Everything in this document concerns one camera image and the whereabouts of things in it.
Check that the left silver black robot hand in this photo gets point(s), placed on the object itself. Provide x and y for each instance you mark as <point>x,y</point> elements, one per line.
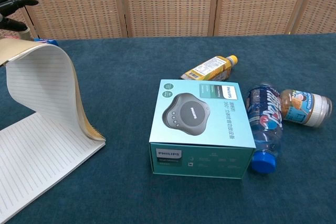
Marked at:
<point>10,1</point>

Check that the dark blue table cloth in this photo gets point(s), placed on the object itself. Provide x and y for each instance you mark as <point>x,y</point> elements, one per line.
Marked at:
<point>168,200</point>

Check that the blue pink cookie box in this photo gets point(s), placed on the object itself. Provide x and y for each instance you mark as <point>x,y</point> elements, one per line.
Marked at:
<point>50,41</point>

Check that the teal speaker product box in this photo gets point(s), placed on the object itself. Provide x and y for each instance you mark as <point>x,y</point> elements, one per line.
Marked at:
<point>199,119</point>

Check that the woven bamboo folding screen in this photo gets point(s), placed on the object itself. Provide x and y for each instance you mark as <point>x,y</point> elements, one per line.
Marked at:
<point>168,3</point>

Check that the blue cap sports drink bottle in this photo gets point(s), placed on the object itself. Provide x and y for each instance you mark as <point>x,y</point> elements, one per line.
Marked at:
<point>266,124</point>

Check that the small jar white lid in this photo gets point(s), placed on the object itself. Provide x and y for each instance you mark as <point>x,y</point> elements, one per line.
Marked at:
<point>304,107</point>

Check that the yellow cap tea bottle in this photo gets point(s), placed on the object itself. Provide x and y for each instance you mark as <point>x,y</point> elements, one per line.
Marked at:
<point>207,70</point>

